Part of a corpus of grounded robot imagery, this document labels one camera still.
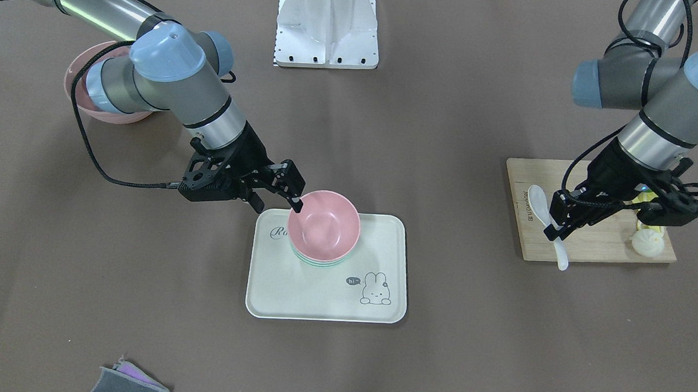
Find cream rabbit tray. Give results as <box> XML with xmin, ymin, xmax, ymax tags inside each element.
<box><xmin>245</xmin><ymin>209</ymin><xmax>408</xmax><ymax>324</ymax></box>

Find grey purple folded cloth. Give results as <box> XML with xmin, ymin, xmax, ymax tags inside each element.
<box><xmin>90</xmin><ymin>358</ymin><xmax>171</xmax><ymax>392</ymax></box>

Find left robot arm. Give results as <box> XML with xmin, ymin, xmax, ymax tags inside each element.
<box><xmin>544</xmin><ymin>0</ymin><xmax>698</xmax><ymax>241</ymax></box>

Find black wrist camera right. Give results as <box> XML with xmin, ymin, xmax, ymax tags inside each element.
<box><xmin>177</xmin><ymin>136</ymin><xmax>239</xmax><ymax>202</ymax></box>

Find pink bowl with ice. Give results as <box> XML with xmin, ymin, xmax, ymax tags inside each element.
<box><xmin>64</xmin><ymin>41</ymin><xmax>152</xmax><ymax>125</ymax></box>

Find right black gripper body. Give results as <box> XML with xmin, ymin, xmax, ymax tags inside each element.
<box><xmin>226</xmin><ymin>122</ymin><xmax>295</xmax><ymax>202</ymax></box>

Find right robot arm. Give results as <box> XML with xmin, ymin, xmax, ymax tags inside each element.
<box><xmin>0</xmin><ymin>0</ymin><xmax>305</xmax><ymax>213</ymax></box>

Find black camera cable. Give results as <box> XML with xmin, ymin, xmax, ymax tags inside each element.
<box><xmin>67</xmin><ymin>36</ymin><xmax>188</xmax><ymax>191</ymax></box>
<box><xmin>560</xmin><ymin>0</ymin><xmax>695</xmax><ymax>197</ymax></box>

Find white ceramic spoon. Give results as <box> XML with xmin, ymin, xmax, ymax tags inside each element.
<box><xmin>527</xmin><ymin>185</ymin><xmax>569</xmax><ymax>271</ymax></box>

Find mint green bowl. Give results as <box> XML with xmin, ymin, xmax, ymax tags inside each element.
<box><xmin>292</xmin><ymin>250</ymin><xmax>351</xmax><ymax>269</ymax></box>

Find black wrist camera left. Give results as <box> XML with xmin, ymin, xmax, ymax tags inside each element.
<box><xmin>642</xmin><ymin>157</ymin><xmax>698</xmax><ymax>227</ymax></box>

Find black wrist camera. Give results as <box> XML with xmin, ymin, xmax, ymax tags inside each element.
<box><xmin>642</xmin><ymin>157</ymin><xmax>698</xmax><ymax>227</ymax></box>
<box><xmin>177</xmin><ymin>136</ymin><xmax>239</xmax><ymax>202</ymax></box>

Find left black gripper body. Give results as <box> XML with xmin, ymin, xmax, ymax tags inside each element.
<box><xmin>549</xmin><ymin>137</ymin><xmax>676</xmax><ymax>234</ymax></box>

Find wooden cutting board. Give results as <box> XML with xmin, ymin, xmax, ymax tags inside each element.
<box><xmin>506</xmin><ymin>158</ymin><xmax>677</xmax><ymax>264</ymax></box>

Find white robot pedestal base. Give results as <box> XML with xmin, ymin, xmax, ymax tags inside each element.
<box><xmin>272</xmin><ymin>0</ymin><xmax>380</xmax><ymax>70</ymax></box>

